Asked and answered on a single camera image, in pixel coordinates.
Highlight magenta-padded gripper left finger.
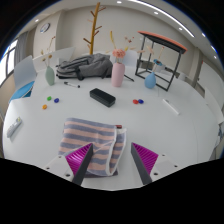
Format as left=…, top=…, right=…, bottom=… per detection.
left=42, top=143, right=94, bottom=186

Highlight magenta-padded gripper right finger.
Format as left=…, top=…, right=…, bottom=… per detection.
left=130, top=142, right=184, bottom=186

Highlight pink and grey striped towel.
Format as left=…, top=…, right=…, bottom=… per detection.
left=58, top=117, right=128, bottom=178

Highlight white flat bar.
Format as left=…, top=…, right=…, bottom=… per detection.
left=162, top=98, right=180, bottom=116

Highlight black rectangular case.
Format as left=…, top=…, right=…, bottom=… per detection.
left=89, top=87, right=117, bottom=108

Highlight white remote control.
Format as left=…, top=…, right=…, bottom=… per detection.
left=6, top=116, right=24, bottom=139

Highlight black marker pen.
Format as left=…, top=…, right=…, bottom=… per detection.
left=63, top=81, right=81, bottom=89

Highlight blue vase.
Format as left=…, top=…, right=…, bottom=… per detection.
left=144, top=71, right=157, bottom=90

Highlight green vase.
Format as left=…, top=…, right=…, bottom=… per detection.
left=44, top=65, right=56, bottom=87

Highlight pink vase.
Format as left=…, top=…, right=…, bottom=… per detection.
left=110, top=61, right=126, bottom=88

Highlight grey backpack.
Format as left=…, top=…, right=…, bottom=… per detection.
left=55, top=53, right=114, bottom=81

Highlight dried pale stems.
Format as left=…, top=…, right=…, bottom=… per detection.
left=146, top=44, right=166, bottom=74

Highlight white plastic chair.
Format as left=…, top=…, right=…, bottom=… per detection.
left=123, top=49, right=139, bottom=68

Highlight dried beige stems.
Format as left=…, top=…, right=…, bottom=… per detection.
left=40, top=35, right=57, bottom=68

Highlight pink flower bouquet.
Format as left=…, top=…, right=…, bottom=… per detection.
left=109, top=30, right=136, bottom=64

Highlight window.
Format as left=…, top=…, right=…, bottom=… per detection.
left=0, top=39, right=18, bottom=86

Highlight grey curtain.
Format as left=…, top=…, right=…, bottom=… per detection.
left=14, top=31, right=29, bottom=66

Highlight wooden coat stand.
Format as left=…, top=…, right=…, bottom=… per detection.
left=82, top=2, right=107, bottom=56

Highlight ceiling lights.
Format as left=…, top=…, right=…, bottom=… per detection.
left=34, top=0, right=218, bottom=51

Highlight orange-topped black frame stand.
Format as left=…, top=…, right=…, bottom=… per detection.
left=134, top=30, right=189, bottom=92

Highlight round wall clock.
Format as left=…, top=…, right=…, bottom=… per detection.
left=39, top=22, right=51, bottom=34

